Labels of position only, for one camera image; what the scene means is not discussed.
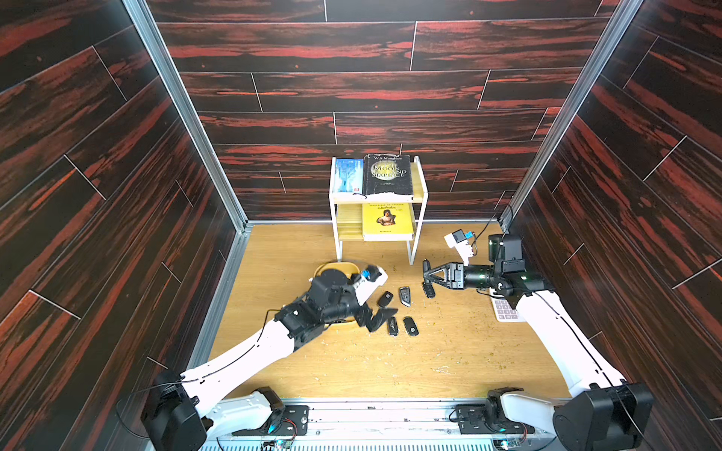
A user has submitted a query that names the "black flip car key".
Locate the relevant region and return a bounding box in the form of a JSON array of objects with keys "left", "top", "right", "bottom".
[{"left": 377, "top": 291, "right": 394, "bottom": 309}]

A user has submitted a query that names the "yellow storage tray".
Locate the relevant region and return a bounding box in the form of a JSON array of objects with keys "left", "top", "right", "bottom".
[{"left": 308, "top": 262, "right": 360, "bottom": 323}]

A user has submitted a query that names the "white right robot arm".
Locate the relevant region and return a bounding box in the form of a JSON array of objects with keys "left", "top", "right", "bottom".
[{"left": 422, "top": 230, "right": 654, "bottom": 450}]

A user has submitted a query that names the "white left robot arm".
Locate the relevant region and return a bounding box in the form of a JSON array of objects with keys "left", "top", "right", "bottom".
[{"left": 140, "top": 265, "right": 388, "bottom": 450}]

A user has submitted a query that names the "white calculator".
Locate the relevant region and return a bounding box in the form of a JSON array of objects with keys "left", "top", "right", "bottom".
[{"left": 491, "top": 296, "right": 525, "bottom": 322}]

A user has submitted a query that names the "yellow book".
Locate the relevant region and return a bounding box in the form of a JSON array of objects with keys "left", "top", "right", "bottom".
[{"left": 362, "top": 203, "right": 415, "bottom": 242}]

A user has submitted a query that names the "white metal shelf rack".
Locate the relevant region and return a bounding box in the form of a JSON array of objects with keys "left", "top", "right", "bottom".
[{"left": 328, "top": 154, "right": 429, "bottom": 264}]

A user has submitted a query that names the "black hardcover book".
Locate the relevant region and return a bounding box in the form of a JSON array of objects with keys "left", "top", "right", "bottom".
[{"left": 362, "top": 154, "right": 413, "bottom": 197}]

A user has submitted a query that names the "blue book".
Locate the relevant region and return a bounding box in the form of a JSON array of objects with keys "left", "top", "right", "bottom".
[{"left": 333, "top": 159, "right": 364, "bottom": 195}]

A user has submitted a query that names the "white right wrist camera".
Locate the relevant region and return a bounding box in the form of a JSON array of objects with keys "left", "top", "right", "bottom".
[{"left": 444, "top": 229, "right": 476, "bottom": 266}]

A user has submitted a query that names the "black car key with ring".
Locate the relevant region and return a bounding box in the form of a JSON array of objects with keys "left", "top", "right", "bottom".
[{"left": 399, "top": 287, "right": 412, "bottom": 307}]

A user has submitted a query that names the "aluminium rail frame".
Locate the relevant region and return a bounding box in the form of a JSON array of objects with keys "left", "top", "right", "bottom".
[{"left": 204, "top": 398, "right": 566, "bottom": 450}]

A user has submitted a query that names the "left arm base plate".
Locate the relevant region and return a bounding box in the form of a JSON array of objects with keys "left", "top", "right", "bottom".
[{"left": 231, "top": 405, "right": 309, "bottom": 437}]

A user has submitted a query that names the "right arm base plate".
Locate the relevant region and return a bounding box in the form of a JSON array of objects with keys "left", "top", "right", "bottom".
[{"left": 447, "top": 404, "right": 535, "bottom": 436}]

